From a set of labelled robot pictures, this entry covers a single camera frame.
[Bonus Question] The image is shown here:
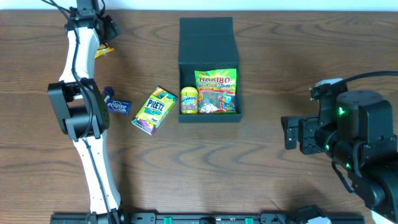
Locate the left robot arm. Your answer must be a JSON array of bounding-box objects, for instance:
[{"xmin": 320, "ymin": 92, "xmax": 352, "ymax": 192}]
[{"xmin": 48, "ymin": 0, "xmax": 129, "ymax": 223}]

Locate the green Haribo gummy bag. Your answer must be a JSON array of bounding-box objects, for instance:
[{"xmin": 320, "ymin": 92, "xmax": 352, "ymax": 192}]
[{"xmin": 195, "ymin": 68, "xmax": 237, "ymax": 114}]

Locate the yellow Mentos gum bottle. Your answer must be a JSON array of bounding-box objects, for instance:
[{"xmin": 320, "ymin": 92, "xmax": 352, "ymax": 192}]
[{"xmin": 180, "ymin": 86, "xmax": 198, "ymax": 114}]

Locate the small orange candy packet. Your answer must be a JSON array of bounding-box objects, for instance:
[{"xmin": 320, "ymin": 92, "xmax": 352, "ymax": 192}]
[{"xmin": 95, "ymin": 44, "xmax": 114, "ymax": 58}]

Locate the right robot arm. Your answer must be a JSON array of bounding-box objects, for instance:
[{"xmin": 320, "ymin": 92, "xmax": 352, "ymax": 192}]
[{"xmin": 280, "ymin": 90, "xmax": 397, "ymax": 223}]

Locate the yellow green Pretz box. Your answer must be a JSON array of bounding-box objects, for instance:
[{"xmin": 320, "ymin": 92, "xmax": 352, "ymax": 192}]
[{"xmin": 131, "ymin": 86, "xmax": 177, "ymax": 136}]

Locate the black gift box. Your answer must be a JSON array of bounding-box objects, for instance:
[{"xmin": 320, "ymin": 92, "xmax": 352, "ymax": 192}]
[{"xmin": 178, "ymin": 17, "xmax": 243, "ymax": 124}]

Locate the dark blue snack bar wrapper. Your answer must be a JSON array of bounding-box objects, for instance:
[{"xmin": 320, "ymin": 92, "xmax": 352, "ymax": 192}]
[{"xmin": 102, "ymin": 86, "xmax": 115, "ymax": 103}]

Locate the blue Eclipse mints tin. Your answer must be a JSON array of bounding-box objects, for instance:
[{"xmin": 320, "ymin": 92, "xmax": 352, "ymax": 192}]
[{"xmin": 106, "ymin": 100, "xmax": 131, "ymax": 115}]

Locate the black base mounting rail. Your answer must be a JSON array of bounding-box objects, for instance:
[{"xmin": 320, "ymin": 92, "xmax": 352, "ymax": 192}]
[{"xmin": 50, "ymin": 212, "xmax": 365, "ymax": 224}]

